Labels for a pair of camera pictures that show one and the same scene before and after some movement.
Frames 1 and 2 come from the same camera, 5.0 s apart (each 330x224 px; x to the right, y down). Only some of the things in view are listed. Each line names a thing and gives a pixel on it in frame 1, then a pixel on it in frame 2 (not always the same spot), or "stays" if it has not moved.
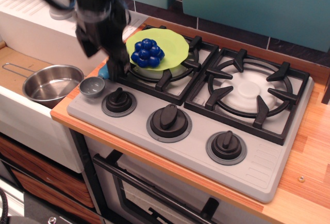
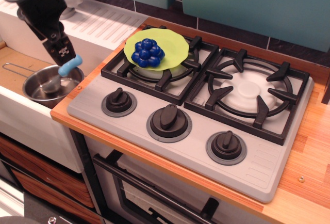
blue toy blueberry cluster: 147,53 stays
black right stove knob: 226,147 stays
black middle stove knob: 169,124 stays
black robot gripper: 108,21 → 43,13
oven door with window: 126,190 stays
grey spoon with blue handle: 94,86 → 53,85
